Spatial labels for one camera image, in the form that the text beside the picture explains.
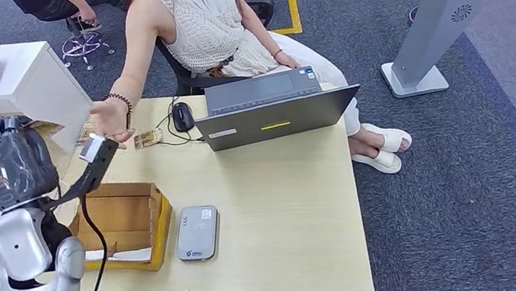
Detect person's left hand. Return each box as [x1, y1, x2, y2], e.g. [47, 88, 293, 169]
[273, 47, 303, 72]

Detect person's right hand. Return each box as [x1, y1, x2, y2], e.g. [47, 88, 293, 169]
[88, 96, 138, 149]

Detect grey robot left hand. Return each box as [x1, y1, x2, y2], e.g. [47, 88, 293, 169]
[0, 108, 64, 213]

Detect person in background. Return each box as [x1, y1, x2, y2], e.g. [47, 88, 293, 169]
[11, 0, 137, 43]

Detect grey card reader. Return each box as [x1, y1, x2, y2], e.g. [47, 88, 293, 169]
[169, 201, 227, 266]

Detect grey laptop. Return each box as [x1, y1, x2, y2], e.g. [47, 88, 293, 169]
[188, 58, 368, 154]

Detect black computer mouse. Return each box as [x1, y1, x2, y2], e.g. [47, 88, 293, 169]
[170, 100, 198, 134]

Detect white cabinet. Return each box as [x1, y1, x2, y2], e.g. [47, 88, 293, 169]
[0, 24, 101, 163]

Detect stool with chrome base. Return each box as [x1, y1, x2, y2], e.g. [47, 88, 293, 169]
[55, 10, 118, 75]

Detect black office chair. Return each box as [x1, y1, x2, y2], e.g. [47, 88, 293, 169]
[148, 0, 288, 102]

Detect cardboard box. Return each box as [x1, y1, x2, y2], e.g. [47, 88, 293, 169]
[62, 172, 183, 285]

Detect white sandal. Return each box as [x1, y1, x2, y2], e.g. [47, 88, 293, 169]
[360, 116, 415, 158]
[349, 145, 404, 181]

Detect white paper slip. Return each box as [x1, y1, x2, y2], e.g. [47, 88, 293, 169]
[84, 240, 155, 272]

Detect black coil hair tie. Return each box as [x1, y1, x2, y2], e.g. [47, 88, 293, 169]
[100, 90, 135, 119]

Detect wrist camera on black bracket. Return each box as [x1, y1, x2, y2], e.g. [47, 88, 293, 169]
[37, 131, 128, 210]

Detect black mouse cable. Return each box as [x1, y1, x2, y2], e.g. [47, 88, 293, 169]
[149, 91, 206, 150]

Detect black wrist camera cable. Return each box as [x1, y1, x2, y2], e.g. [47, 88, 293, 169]
[46, 192, 116, 291]

